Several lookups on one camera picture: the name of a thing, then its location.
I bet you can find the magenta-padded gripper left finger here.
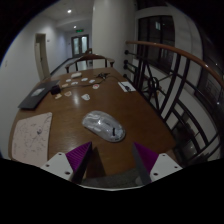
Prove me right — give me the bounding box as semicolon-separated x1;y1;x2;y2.
40;141;94;185

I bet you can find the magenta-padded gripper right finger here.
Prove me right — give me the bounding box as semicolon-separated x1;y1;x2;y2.
132;142;183;185

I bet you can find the white printed mouse pad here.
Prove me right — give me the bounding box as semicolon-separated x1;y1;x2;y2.
11;111;54;168

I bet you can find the small black charger block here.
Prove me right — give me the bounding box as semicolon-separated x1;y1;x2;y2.
49;85;62;96

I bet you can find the white paper card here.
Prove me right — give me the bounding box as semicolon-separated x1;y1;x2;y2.
117;81;137;93

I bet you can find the black closed laptop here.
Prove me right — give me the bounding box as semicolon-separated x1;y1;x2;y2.
17;79;61;110

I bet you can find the black railing with wooden handrail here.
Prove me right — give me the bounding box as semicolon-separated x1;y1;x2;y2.
123;40;224;168

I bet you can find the wooden armchair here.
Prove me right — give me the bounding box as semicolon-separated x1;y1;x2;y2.
64;53;116;74

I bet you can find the side doorway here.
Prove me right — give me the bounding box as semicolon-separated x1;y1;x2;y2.
34;33;51;81

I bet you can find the glass double door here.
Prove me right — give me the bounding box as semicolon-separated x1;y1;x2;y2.
70;34;90;58

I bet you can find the dark framed window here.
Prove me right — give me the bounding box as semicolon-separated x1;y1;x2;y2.
137;14;176;74

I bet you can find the black cable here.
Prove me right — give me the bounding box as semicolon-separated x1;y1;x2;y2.
59;71;132;92

